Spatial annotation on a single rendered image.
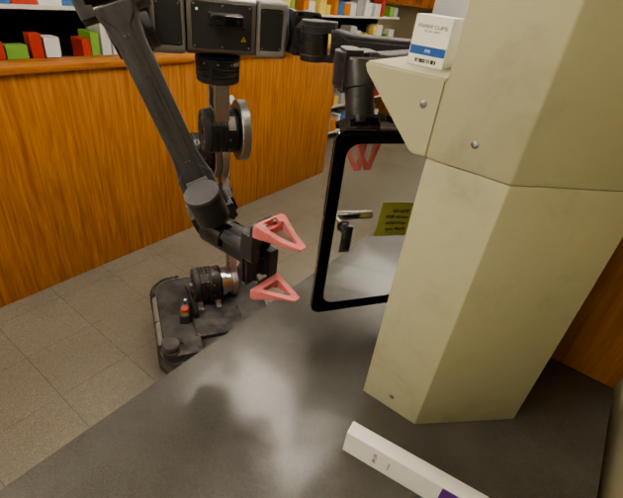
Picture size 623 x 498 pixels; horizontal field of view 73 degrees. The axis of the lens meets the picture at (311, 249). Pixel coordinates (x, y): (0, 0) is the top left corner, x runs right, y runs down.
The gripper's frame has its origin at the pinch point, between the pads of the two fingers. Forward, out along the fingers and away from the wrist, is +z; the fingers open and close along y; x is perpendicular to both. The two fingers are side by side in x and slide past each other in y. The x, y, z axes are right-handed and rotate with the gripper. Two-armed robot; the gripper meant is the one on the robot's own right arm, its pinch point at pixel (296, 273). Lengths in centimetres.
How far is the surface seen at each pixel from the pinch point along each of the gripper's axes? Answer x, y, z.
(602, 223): 19.9, 16.4, 34.2
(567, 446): 24, -26, 47
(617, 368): 46, -20, 51
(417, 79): 8.8, 30.0, 8.6
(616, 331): 46, -13, 47
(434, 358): 9.3, -9.5, 22.4
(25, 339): 1, -120, -152
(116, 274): 58, -120, -169
